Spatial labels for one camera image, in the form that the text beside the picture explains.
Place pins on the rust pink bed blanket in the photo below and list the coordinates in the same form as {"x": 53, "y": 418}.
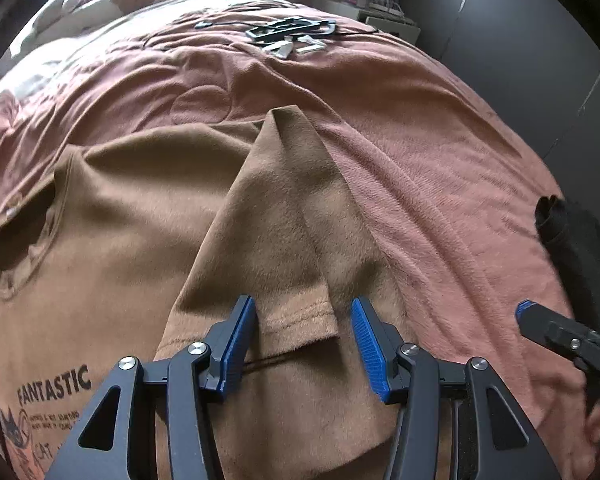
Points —
{"x": 447, "y": 190}

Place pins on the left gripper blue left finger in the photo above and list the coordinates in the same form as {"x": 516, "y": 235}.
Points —
{"x": 114, "y": 437}

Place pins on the black folded garment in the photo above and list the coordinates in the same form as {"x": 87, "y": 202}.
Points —
{"x": 570, "y": 235}

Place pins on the white bedside cabinet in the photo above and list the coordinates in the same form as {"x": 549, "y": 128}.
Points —
{"x": 399, "y": 26}

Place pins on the brown printed t-shirt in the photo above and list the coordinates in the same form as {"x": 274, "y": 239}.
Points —
{"x": 137, "y": 246}

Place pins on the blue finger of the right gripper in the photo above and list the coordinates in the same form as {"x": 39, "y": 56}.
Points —
{"x": 563, "y": 336}

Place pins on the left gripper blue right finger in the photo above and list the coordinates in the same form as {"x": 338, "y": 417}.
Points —
{"x": 491, "y": 435}

